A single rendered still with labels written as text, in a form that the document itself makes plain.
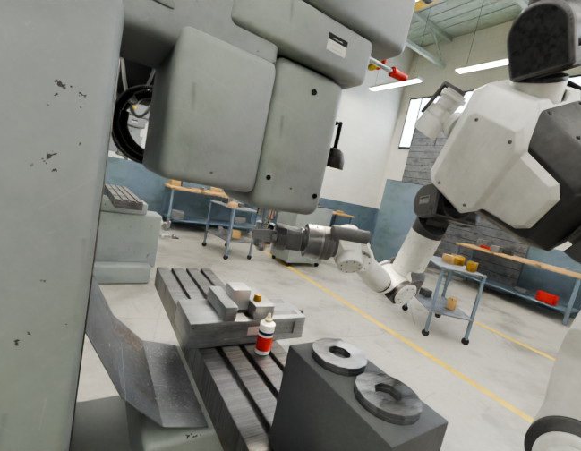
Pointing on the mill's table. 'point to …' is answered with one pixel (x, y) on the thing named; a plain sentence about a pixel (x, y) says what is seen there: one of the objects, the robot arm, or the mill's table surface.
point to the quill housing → (294, 140)
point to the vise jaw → (259, 310)
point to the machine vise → (230, 321)
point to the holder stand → (348, 404)
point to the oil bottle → (265, 336)
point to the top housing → (372, 21)
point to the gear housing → (307, 38)
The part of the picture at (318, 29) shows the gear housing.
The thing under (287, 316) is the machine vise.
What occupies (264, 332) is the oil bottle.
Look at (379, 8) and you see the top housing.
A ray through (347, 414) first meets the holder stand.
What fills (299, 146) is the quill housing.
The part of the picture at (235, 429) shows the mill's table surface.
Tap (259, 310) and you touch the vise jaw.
